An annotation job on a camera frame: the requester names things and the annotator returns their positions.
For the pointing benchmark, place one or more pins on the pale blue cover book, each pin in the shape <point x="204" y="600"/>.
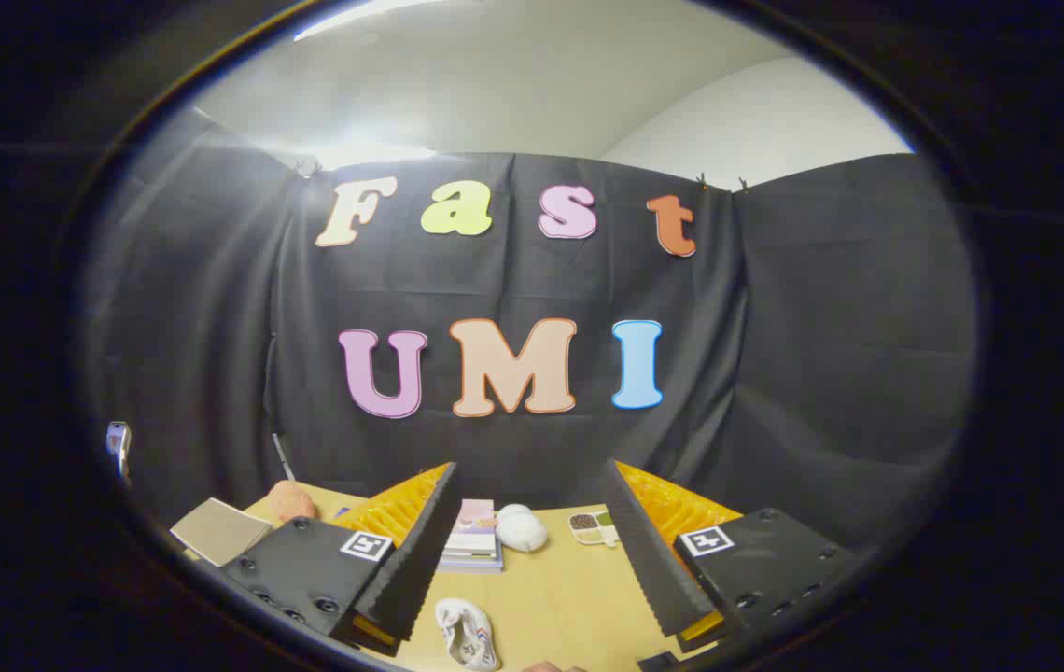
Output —
<point x="471" y="563"/>

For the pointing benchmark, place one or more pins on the white plush toy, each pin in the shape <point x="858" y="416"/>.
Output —
<point x="523" y="532"/>

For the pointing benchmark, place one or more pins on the white divided grain tray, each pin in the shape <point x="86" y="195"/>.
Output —
<point x="591" y="528"/>

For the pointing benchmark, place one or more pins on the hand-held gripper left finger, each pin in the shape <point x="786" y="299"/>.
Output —
<point x="420" y="560"/>

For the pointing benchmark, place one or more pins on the white canvas shoe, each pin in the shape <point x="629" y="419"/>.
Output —
<point x="467" y="635"/>

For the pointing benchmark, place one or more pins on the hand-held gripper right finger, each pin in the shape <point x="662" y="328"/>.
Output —
<point x="649" y="560"/>

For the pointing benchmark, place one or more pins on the white cover book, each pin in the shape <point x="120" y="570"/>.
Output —
<point x="474" y="543"/>

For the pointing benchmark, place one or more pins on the orange fuzzy ball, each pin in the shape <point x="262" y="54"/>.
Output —
<point x="291" y="501"/>

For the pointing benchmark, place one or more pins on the beige fabric storage box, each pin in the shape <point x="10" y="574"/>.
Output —
<point x="219" y="530"/>

